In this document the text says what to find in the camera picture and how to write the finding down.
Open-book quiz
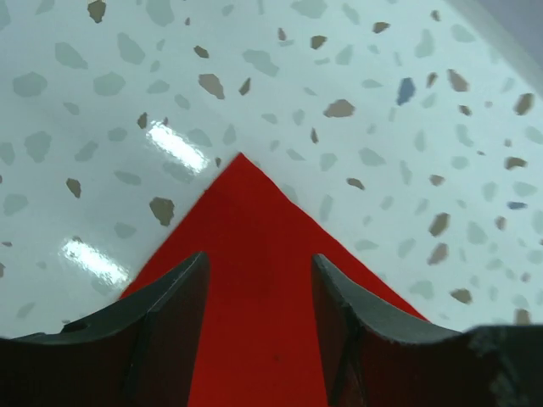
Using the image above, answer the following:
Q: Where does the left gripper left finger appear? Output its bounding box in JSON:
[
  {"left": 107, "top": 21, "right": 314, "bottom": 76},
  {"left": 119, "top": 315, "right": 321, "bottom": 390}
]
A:
[{"left": 1, "top": 252, "right": 210, "bottom": 406}]

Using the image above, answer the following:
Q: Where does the red t shirt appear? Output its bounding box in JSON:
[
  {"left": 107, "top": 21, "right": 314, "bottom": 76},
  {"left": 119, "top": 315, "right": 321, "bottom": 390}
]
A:
[{"left": 127, "top": 155, "right": 412, "bottom": 407}]

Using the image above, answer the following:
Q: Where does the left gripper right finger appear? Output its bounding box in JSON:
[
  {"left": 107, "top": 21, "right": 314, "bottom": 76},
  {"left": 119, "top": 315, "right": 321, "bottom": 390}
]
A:
[{"left": 311, "top": 254, "right": 542, "bottom": 407}]

